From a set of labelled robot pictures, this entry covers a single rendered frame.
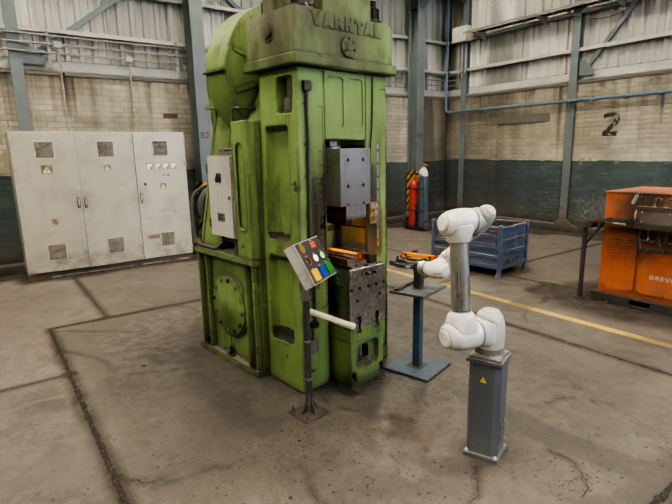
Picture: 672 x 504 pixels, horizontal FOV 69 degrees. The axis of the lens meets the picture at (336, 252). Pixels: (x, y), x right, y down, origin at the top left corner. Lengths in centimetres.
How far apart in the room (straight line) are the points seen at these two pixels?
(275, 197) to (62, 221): 497
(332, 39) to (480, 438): 268
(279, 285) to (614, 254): 396
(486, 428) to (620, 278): 364
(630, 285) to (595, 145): 503
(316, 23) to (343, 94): 50
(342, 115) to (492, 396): 211
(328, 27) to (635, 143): 786
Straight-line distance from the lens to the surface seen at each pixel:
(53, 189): 812
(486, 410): 301
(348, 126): 366
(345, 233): 401
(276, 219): 367
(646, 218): 599
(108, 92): 896
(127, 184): 830
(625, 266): 630
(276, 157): 363
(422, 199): 1085
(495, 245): 704
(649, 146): 1049
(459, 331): 269
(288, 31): 342
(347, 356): 372
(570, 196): 1113
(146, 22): 944
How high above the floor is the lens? 175
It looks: 12 degrees down
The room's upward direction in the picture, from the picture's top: 1 degrees counter-clockwise
